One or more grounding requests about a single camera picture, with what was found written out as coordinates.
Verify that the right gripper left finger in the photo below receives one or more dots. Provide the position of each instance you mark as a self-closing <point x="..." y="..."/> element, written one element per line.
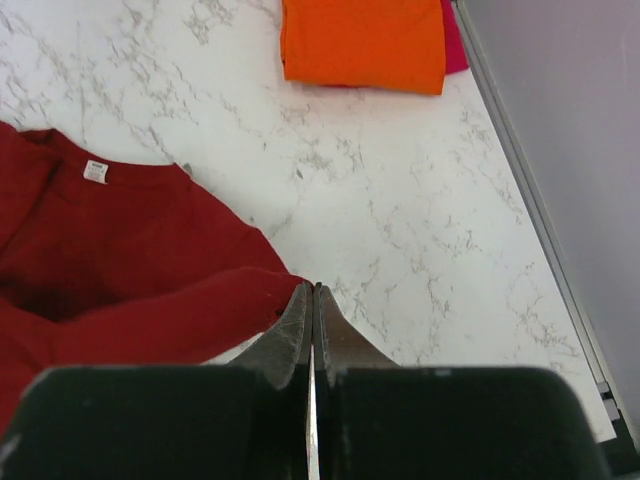
<point x="245" y="419"/>

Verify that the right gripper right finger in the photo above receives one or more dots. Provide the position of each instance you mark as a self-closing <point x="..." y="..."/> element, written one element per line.
<point x="379" y="420"/>

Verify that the dark red t-shirt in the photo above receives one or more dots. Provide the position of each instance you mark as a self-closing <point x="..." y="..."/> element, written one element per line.
<point x="112" y="263"/>

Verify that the folded pink t-shirt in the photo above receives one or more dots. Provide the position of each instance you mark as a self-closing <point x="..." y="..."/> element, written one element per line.
<point x="456" y="60"/>

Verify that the folded orange t-shirt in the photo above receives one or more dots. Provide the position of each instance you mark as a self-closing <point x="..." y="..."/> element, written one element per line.
<point x="393" y="45"/>

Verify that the right aluminium frame post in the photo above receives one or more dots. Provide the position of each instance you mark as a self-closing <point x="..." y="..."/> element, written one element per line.
<point x="541" y="221"/>

